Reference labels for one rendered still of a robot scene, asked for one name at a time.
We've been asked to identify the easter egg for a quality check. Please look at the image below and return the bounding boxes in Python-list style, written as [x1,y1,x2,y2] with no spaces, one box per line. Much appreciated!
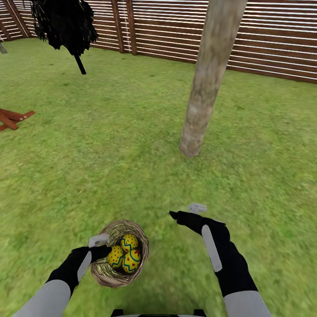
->
[122,248,141,273]
[106,245,125,268]
[119,234,139,253]

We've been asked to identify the wicker basket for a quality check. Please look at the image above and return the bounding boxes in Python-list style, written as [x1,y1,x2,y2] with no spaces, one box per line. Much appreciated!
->
[89,219,149,289]

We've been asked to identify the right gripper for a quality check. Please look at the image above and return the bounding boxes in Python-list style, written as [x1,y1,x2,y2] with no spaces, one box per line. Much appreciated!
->
[169,211,201,230]

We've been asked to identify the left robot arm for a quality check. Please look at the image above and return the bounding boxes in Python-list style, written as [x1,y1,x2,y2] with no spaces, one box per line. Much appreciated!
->
[12,232,112,317]

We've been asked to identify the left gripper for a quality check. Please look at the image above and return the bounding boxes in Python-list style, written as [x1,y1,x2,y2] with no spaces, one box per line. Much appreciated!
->
[91,245,112,262]

